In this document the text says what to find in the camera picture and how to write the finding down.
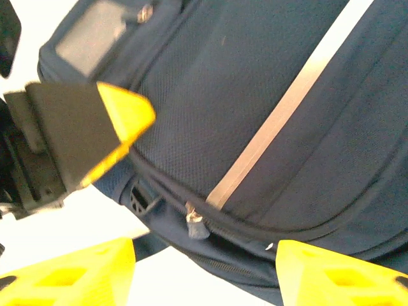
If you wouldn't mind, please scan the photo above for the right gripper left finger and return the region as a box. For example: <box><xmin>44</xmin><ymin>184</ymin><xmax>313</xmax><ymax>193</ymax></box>
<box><xmin>0</xmin><ymin>237</ymin><xmax>136</xmax><ymax>306</ymax></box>

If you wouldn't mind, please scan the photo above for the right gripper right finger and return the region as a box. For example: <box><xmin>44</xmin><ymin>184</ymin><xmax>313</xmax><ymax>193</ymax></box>
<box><xmin>275</xmin><ymin>240</ymin><xmax>408</xmax><ymax>306</ymax></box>

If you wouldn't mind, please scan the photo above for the navy blue backpack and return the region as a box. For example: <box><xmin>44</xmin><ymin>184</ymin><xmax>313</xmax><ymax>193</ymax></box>
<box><xmin>36</xmin><ymin>0</ymin><xmax>408</xmax><ymax>306</ymax></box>

